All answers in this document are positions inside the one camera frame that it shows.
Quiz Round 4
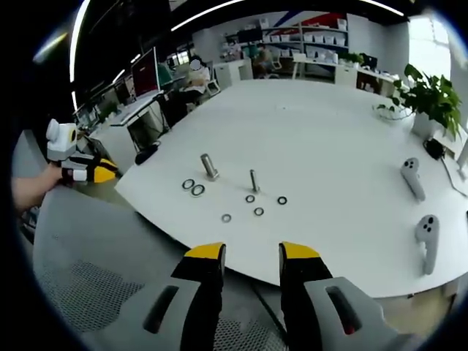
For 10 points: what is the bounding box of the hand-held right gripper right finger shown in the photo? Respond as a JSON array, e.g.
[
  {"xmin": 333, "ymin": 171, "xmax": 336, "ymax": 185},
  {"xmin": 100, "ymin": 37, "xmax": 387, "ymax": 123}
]
[{"xmin": 278, "ymin": 241, "xmax": 414, "ymax": 351}]

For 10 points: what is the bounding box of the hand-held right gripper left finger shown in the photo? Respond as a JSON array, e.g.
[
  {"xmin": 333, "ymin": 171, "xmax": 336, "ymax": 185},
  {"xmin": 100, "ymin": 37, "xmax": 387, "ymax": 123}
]
[{"xmin": 122, "ymin": 241, "xmax": 227, "ymax": 351}]

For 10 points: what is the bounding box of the thick threaded metal stud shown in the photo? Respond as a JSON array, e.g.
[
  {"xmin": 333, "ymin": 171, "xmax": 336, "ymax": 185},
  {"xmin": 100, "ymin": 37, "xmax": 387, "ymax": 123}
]
[{"xmin": 200, "ymin": 153, "xmax": 221, "ymax": 182}]

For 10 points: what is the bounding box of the black chair armrest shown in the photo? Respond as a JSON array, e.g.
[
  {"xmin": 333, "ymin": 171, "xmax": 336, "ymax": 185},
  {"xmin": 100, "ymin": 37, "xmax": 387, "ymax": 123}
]
[{"xmin": 135, "ymin": 145, "xmax": 161, "ymax": 165}]

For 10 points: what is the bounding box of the white office desk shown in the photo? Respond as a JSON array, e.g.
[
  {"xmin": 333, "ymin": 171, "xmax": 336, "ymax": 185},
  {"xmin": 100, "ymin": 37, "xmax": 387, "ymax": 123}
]
[{"xmin": 108, "ymin": 91, "xmax": 173, "ymax": 154}]

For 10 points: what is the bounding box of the grey mesh office chair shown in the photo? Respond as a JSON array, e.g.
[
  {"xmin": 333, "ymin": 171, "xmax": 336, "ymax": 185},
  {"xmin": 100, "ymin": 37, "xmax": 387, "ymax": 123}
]
[{"xmin": 32, "ymin": 182, "xmax": 288, "ymax": 351}]

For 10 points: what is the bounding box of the computer monitor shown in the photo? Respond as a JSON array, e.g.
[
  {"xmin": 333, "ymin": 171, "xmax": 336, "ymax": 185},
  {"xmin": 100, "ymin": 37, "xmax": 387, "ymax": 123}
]
[{"xmin": 130, "ymin": 46, "xmax": 165, "ymax": 102}]

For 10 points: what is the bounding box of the white handheld controller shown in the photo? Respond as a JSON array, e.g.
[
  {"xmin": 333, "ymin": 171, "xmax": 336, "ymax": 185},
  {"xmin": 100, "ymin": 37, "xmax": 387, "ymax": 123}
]
[
  {"xmin": 414, "ymin": 214, "xmax": 440, "ymax": 276},
  {"xmin": 399, "ymin": 156, "xmax": 427, "ymax": 203}
]

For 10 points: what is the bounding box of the white low cabinet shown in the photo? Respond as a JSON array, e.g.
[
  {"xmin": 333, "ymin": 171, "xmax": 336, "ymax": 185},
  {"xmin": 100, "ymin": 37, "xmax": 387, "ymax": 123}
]
[{"xmin": 213, "ymin": 59, "xmax": 254, "ymax": 84}]

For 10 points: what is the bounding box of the small black device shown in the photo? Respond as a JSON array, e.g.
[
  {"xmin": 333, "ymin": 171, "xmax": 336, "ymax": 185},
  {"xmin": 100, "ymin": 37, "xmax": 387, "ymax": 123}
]
[{"xmin": 423, "ymin": 137, "xmax": 445, "ymax": 160}]

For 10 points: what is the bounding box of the white box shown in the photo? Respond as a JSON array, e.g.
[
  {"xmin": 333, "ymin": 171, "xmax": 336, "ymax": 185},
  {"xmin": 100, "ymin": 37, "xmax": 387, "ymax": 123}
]
[{"xmin": 442, "ymin": 126, "xmax": 468, "ymax": 170}]

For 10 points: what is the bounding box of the green potted plant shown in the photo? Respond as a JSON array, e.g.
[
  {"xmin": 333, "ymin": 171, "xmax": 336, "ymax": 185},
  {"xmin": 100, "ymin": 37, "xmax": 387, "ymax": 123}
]
[{"xmin": 376, "ymin": 63, "xmax": 464, "ymax": 142}]

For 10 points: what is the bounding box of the storage shelf with white bins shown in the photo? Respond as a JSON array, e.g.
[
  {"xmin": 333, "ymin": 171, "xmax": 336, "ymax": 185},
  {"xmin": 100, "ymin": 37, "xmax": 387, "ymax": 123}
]
[{"xmin": 224, "ymin": 18, "xmax": 350, "ymax": 65}]

